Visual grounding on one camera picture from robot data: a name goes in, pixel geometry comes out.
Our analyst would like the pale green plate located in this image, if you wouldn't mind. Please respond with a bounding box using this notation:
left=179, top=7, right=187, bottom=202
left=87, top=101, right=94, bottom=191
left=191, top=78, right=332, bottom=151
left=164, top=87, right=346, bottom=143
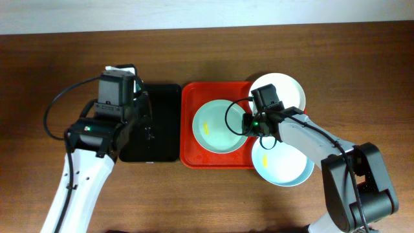
left=192, top=100, right=247, bottom=154

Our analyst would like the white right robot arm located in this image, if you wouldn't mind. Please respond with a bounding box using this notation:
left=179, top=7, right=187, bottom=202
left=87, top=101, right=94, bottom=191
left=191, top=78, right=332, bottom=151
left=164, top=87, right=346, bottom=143
left=242, top=107, right=399, bottom=232

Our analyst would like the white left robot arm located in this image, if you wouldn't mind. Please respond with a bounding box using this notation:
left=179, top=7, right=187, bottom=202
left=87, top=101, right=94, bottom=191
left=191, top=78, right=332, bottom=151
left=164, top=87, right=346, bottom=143
left=41, top=91, right=151, bottom=232

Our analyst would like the black plastic tray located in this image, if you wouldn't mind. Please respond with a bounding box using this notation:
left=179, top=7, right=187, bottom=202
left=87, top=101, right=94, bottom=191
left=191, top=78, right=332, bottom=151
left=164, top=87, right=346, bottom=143
left=119, top=83, right=182, bottom=162

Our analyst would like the red plastic tray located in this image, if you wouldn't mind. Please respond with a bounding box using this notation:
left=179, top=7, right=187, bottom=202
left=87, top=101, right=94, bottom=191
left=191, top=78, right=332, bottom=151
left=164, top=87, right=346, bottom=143
left=179, top=81, right=308, bottom=170

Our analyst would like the white plate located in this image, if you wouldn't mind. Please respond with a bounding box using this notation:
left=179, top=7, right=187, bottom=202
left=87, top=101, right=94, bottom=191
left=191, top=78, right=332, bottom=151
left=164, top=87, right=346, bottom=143
left=248, top=73, right=306, bottom=111

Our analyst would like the light blue plate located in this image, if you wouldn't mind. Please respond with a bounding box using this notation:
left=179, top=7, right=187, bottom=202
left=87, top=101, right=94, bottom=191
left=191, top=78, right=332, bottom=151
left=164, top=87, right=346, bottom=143
left=251, top=137, right=314, bottom=187

